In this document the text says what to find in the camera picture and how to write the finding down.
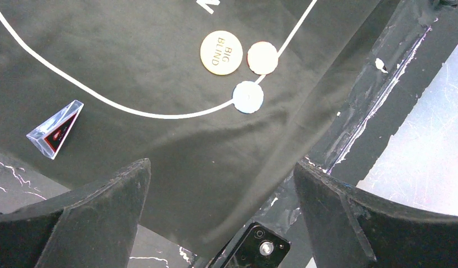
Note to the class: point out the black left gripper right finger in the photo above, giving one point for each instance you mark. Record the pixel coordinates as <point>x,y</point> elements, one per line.
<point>349,227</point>

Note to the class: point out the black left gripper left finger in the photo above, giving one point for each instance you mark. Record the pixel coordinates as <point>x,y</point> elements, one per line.
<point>91,226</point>

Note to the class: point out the light blue chip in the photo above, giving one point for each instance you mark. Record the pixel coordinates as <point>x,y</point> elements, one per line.
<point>247,97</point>

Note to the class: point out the white chip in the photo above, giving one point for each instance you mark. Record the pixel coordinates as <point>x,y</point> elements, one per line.
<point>262,58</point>

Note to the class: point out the yellow big blind button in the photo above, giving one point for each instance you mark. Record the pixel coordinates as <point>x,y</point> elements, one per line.
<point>221,52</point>

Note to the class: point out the clear plastic card wedge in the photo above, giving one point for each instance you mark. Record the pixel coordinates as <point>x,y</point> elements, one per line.
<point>49,136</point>

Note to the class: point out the black poker table mat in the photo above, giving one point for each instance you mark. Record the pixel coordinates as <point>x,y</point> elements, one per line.
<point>211,173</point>

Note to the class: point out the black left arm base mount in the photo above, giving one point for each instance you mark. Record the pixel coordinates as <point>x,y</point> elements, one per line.
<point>257,247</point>

